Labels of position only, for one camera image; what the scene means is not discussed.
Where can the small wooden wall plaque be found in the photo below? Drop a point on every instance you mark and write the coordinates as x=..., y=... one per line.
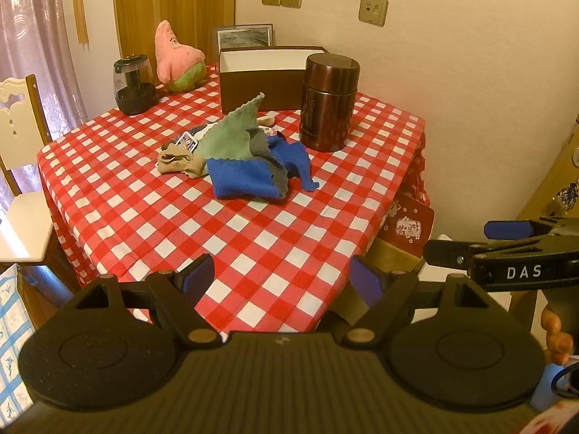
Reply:
x=80, y=18

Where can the pale purple curtain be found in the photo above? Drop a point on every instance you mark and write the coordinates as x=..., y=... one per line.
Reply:
x=31, y=31

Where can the red white packet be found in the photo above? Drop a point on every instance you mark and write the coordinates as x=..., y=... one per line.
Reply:
x=554, y=422

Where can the light blue cup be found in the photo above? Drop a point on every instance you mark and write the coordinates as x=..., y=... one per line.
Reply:
x=545, y=389

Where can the clear jar with black base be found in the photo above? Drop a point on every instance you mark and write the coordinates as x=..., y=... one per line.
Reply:
x=133, y=95

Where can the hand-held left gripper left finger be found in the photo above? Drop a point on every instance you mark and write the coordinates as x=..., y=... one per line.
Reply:
x=201, y=275

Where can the beige sock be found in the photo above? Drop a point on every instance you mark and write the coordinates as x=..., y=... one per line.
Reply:
x=181, y=162

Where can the green cloth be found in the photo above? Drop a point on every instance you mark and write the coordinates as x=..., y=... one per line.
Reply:
x=226, y=138

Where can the cream wooden chair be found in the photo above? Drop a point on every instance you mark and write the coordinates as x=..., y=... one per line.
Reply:
x=22, y=230

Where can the blue cloth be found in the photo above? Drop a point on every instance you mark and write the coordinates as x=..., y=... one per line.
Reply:
x=239, y=178

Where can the person's right hand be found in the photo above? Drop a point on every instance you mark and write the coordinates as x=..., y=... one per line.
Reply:
x=558, y=341

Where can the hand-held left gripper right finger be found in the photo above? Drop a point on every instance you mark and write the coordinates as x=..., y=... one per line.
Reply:
x=364, y=282

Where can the blue white patterned bag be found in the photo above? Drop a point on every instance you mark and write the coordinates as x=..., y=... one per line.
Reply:
x=11, y=348

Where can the wooden cabinet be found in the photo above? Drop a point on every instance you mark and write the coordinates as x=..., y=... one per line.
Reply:
x=552, y=176

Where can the cream hair scrunchie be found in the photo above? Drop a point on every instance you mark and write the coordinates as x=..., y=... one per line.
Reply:
x=268, y=120

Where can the wooden door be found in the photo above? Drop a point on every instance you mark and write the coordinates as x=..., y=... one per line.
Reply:
x=181, y=0

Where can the brown cardboard box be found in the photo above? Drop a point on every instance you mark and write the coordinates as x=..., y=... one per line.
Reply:
x=258, y=90

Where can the brown metal canister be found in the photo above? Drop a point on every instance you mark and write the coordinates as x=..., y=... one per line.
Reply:
x=328, y=104

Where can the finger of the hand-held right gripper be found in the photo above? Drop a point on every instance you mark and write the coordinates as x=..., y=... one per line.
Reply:
x=509, y=229
x=445, y=253

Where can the red white checked tablecloth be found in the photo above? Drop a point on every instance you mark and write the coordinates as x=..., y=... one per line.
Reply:
x=135, y=217

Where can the beige wall data socket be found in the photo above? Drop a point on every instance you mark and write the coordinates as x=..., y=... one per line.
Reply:
x=373, y=10

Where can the framed picture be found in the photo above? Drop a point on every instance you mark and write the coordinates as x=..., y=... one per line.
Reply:
x=244, y=36

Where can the pink starfish plush toy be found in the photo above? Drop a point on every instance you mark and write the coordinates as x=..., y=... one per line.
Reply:
x=174, y=58

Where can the red paper bag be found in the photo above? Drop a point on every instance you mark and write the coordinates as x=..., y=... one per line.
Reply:
x=407, y=226

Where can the grey cloth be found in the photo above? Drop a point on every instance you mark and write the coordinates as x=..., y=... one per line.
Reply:
x=258, y=142

